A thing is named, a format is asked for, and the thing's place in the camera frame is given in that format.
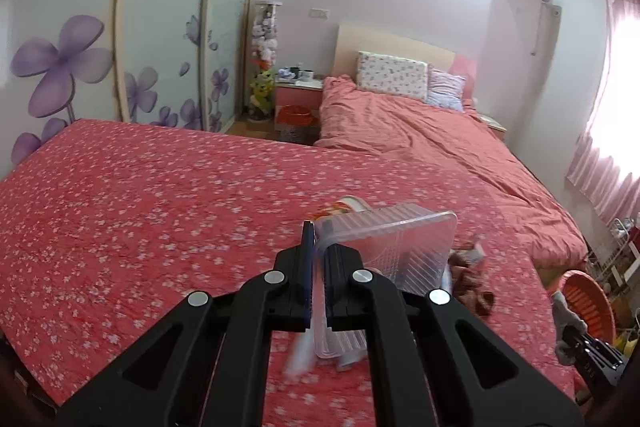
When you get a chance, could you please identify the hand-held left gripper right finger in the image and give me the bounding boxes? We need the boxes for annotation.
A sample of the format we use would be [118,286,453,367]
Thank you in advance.
[322,244,586,427]

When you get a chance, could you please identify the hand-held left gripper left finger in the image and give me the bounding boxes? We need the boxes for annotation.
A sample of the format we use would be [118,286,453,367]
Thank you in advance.
[57,221,321,427]

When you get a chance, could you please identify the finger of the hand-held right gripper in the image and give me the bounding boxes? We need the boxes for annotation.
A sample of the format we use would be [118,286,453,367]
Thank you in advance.
[562,327,626,372]

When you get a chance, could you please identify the orange plastic basket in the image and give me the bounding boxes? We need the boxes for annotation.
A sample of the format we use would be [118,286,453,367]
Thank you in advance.
[547,271,618,360]

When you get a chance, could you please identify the clear plastic food container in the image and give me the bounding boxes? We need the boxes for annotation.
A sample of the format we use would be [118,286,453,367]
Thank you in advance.
[312,203,458,370]

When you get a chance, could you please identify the dark floral cloth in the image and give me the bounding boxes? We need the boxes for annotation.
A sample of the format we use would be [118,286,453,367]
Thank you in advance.
[447,252,496,319]

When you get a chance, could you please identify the red snack cup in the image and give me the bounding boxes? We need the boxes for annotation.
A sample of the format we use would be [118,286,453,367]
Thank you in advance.
[312,195,373,220]

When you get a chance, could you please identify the red lined waste bin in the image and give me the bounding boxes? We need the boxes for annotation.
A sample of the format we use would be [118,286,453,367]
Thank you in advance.
[277,104,316,144]

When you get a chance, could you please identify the pink nightstand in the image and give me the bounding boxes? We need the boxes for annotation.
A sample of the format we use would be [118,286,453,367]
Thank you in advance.
[274,77,326,125]

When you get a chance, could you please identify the pink duvet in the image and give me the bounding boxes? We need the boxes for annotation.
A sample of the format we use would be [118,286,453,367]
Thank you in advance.
[313,75,588,269]

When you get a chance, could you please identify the red floral blanket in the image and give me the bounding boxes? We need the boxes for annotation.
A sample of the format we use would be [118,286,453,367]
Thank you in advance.
[0,118,583,427]

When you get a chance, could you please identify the green plush toy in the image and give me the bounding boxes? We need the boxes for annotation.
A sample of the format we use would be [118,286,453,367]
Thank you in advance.
[250,71,276,112]

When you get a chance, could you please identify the white floral pillow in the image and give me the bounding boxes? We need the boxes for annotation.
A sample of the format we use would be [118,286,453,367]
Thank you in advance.
[355,51,430,102]

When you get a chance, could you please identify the striped pink pillow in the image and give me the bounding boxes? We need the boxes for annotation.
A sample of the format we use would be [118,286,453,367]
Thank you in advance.
[426,68,467,112]

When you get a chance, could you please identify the pink curtain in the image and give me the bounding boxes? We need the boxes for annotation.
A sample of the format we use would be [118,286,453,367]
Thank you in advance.
[565,0,640,225]

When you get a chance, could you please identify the hanging plush toy organizer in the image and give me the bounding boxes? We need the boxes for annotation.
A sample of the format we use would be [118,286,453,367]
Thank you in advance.
[247,1,283,122]

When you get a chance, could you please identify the white nightstand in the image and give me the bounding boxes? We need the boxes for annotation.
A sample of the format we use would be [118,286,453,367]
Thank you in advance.
[477,112,507,142]

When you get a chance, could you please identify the beige headboard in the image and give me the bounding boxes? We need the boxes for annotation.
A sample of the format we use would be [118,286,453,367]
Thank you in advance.
[331,23,478,100]

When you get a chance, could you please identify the flower print wardrobe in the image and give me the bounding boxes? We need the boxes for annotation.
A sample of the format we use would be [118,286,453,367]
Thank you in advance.
[0,0,266,180]

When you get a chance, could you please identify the white air conditioner pipe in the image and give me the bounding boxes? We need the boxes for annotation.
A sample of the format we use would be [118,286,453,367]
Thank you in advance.
[530,3,562,58]

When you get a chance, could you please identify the white wire rack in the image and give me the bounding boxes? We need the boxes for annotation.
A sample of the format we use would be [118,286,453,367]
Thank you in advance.
[585,217,640,288]

